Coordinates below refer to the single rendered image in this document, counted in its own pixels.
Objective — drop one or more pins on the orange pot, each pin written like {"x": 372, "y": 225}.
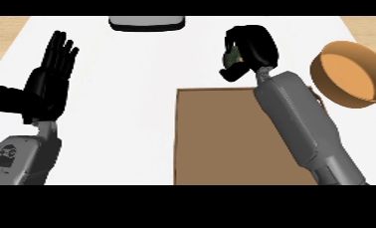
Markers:
{"x": 346, "y": 74}

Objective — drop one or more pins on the brown tray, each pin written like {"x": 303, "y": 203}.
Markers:
{"x": 235, "y": 139}

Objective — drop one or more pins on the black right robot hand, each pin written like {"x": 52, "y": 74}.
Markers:
{"x": 257, "y": 47}

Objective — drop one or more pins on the green squash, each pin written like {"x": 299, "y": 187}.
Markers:
{"x": 234, "y": 58}

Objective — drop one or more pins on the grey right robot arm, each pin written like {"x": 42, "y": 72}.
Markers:
{"x": 303, "y": 122}

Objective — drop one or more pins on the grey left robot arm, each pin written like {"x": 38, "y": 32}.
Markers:
{"x": 30, "y": 154}

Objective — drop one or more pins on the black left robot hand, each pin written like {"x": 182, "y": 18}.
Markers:
{"x": 46, "y": 86}

